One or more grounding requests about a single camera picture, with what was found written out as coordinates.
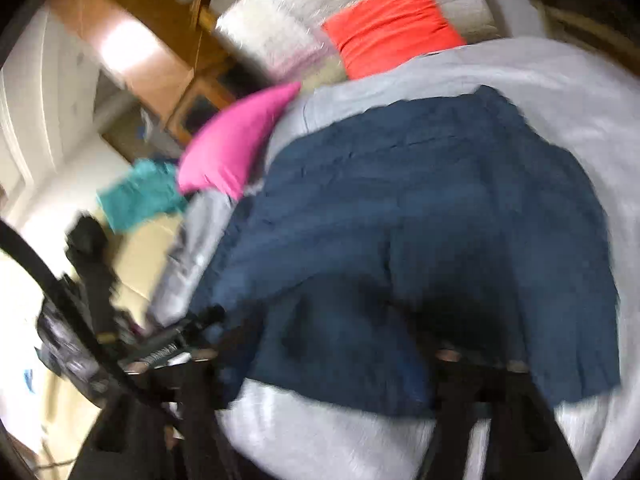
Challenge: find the wooden chair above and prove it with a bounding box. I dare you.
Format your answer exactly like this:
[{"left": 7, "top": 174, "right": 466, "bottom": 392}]
[{"left": 165, "top": 0, "right": 241, "bottom": 148}]

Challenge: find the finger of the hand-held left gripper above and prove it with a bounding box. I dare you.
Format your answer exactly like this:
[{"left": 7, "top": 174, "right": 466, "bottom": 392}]
[{"left": 192, "top": 304, "right": 227, "bottom": 341}]

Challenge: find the red pillow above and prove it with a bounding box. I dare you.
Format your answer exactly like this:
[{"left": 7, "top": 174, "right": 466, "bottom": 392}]
[{"left": 321, "top": 0, "right": 468, "bottom": 81}]

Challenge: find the pink pillow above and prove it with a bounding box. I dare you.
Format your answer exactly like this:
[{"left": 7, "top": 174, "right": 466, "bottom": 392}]
[{"left": 177, "top": 81, "right": 302, "bottom": 201}]

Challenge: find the silver foil mat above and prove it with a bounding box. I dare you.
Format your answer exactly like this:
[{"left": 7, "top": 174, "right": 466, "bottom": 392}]
[{"left": 215, "top": 0, "right": 506, "bottom": 83}]

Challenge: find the navy blue jacket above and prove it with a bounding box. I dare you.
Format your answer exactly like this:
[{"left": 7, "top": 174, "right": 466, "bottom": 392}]
[{"left": 187, "top": 85, "right": 623, "bottom": 418}]

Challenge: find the teal garment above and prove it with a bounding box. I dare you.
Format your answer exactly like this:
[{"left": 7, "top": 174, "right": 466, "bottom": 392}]
[{"left": 96, "top": 158, "right": 188, "bottom": 235}]

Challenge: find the cream mattress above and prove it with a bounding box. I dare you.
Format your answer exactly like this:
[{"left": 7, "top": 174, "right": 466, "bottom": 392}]
[{"left": 107, "top": 217, "right": 188, "bottom": 306}]

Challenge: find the grey blanket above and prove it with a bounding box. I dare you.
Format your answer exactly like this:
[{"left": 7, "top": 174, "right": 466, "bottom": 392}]
[{"left": 147, "top": 35, "right": 640, "bottom": 480}]

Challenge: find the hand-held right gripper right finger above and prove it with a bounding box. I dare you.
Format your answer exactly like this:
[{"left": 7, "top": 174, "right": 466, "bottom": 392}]
[{"left": 427, "top": 345, "right": 583, "bottom": 480}]

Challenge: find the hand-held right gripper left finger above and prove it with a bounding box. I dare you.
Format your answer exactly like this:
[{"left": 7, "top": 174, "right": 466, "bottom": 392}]
[{"left": 67, "top": 347, "right": 241, "bottom": 480}]

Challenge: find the wooden cabinet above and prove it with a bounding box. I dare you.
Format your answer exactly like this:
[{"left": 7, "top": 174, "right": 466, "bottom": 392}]
[{"left": 47, "top": 0, "right": 226, "bottom": 116}]

